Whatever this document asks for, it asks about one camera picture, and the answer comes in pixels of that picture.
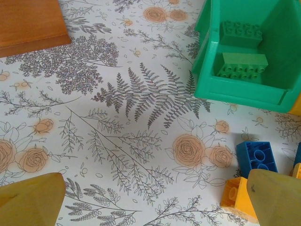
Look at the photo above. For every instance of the small green plastic bin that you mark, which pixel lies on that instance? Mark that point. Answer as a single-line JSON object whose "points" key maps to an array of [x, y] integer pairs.
{"points": [[211, 94]]}

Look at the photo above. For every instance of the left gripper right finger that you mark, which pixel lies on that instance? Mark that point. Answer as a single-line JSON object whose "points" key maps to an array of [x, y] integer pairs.
{"points": [[277, 202]]}

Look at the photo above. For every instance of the long orange lego brick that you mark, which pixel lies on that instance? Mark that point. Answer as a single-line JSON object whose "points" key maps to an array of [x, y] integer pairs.
{"points": [[297, 170]]}

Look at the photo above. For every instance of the light green lego brick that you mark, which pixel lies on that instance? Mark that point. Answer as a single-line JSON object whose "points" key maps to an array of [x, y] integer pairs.
{"points": [[244, 60]]}

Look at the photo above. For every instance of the brown wooden block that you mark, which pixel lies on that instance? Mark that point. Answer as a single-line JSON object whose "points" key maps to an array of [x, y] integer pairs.
{"points": [[30, 23]]}

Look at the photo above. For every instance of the blue lego brick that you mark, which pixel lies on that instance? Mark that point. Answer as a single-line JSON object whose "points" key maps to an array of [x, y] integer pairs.
{"points": [[244, 155], [299, 153]]}

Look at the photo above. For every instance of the orange plastic bin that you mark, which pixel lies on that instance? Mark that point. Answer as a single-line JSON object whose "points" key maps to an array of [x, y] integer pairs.
{"points": [[297, 107]]}

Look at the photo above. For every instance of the dark green lego brick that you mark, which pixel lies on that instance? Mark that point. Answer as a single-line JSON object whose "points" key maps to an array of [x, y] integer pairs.
{"points": [[240, 40]]}

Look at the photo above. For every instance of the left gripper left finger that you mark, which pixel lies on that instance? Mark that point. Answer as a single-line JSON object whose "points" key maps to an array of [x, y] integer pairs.
{"points": [[26, 202]]}

